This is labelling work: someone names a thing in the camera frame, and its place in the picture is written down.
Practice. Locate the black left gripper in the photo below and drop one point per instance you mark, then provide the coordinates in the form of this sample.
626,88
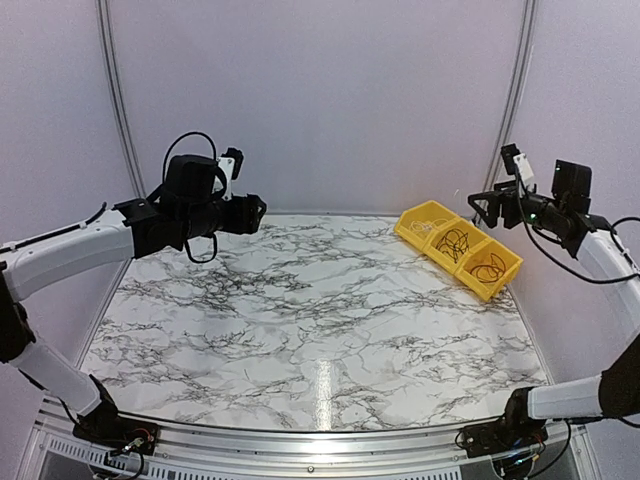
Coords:
245,218

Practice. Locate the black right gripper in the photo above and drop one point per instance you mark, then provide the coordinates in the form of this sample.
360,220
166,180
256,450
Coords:
507,196

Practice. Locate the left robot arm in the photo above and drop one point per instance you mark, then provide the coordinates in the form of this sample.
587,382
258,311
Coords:
129,230

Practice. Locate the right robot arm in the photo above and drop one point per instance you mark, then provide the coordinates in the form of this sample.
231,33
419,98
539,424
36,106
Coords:
593,242

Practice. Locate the yellow three-compartment bin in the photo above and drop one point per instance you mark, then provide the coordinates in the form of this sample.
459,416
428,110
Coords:
474,258

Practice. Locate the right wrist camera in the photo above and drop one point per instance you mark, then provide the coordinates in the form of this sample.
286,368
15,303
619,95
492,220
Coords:
516,164

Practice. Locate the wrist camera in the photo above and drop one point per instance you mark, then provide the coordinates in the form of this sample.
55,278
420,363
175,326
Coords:
516,164
230,164

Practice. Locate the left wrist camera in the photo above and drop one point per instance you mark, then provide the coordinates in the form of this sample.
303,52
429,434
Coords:
230,164

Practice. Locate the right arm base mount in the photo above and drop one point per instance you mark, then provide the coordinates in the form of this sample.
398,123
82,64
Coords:
500,442

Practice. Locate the left aluminium corner post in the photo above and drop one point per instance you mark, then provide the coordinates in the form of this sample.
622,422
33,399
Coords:
115,89

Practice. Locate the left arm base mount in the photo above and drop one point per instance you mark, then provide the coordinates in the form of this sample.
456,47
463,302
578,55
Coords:
122,435

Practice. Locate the aluminium front rail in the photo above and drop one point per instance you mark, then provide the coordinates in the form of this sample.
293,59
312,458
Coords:
197,451

